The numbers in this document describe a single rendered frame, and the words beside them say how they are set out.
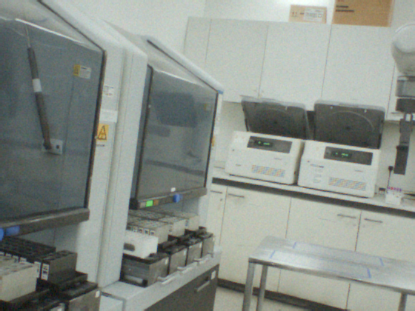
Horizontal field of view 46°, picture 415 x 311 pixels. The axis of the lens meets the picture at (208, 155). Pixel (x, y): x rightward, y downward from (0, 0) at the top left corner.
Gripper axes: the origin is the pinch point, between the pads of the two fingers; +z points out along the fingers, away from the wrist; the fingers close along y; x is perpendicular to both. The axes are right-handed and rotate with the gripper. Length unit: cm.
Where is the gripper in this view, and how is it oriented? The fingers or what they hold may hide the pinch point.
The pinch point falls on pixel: (399, 169)
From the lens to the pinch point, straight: 151.5
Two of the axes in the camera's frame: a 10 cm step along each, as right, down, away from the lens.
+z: -1.4, 9.9, 0.5
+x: -9.3, -1.5, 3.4
